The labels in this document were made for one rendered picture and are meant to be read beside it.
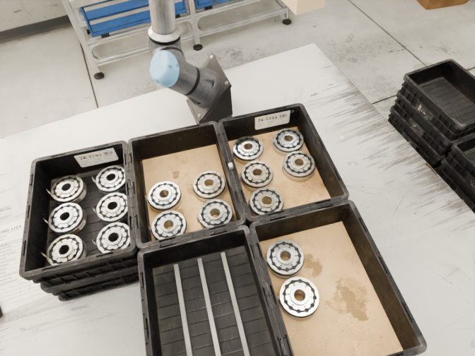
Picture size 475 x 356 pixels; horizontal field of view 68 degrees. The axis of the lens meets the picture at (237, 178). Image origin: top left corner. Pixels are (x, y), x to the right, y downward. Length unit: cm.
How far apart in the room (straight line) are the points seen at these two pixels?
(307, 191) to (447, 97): 118
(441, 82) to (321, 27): 146
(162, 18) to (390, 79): 200
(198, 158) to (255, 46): 202
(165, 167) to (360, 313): 74
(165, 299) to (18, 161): 92
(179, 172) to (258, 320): 53
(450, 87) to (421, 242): 111
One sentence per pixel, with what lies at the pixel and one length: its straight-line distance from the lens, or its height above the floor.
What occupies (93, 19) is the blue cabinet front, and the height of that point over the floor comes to 44.
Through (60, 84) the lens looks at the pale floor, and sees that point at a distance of 318.
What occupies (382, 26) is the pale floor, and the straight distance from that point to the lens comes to 350.
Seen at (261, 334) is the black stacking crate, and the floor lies 83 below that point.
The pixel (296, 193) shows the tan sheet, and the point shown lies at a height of 83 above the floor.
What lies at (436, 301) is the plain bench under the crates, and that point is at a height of 70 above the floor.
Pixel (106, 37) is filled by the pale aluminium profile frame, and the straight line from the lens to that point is 293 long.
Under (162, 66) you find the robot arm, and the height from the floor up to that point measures 101.
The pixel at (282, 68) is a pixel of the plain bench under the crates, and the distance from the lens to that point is 177.
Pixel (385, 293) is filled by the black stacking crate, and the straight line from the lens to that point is 100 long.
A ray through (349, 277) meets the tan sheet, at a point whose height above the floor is 83.
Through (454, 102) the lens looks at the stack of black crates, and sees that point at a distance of 213.
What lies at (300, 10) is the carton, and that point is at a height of 106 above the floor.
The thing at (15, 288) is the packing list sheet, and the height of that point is 70.
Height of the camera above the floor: 178
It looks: 55 degrees down
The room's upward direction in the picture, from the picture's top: 5 degrees counter-clockwise
